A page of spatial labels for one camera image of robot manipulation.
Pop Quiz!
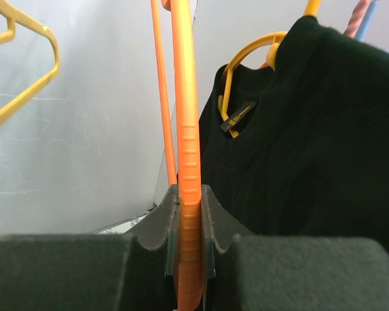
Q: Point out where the pink hanger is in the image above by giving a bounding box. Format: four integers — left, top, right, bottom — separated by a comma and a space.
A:
344, 0, 371, 38

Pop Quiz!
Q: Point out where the orange plastic hanger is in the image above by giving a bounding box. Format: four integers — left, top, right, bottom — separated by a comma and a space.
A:
150, 1, 202, 310

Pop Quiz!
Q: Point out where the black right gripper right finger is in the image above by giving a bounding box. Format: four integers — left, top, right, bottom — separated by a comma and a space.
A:
202, 185, 389, 310

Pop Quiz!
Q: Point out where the black t shirt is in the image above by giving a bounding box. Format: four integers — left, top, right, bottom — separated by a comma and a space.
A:
199, 17, 389, 244

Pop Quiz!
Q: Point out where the dark yellow plastic hanger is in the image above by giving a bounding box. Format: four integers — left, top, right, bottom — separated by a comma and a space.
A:
217, 0, 322, 139

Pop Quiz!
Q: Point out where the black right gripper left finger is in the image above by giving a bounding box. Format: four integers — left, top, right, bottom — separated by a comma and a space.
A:
0, 186, 179, 310

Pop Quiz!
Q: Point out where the light blue hanger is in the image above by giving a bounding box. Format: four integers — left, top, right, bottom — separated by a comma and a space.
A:
354, 0, 379, 41

